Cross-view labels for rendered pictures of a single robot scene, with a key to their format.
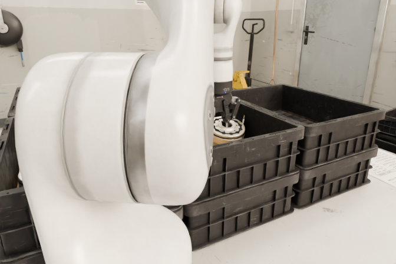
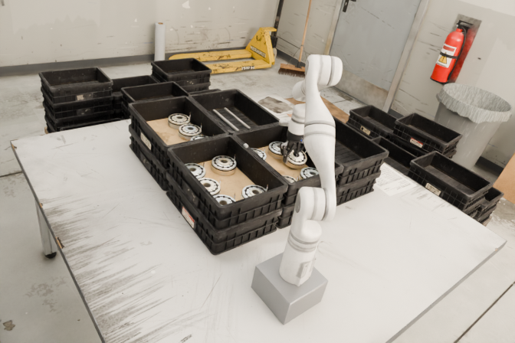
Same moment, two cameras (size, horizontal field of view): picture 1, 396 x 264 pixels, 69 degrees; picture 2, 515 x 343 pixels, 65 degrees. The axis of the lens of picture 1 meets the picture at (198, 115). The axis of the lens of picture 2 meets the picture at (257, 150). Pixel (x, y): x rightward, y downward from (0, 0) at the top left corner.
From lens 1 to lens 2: 1.02 m
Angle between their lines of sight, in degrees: 18
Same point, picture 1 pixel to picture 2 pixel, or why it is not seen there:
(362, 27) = (404, 10)
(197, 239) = (283, 223)
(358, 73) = (391, 58)
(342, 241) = (352, 224)
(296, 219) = not seen: hidden behind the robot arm
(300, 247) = (332, 227)
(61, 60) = (310, 194)
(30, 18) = not seen: outside the picture
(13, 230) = (225, 220)
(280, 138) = not seen: hidden behind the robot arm
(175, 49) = (332, 193)
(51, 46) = not seen: outside the picture
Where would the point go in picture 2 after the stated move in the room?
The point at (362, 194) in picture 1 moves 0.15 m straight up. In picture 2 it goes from (367, 198) to (377, 172)
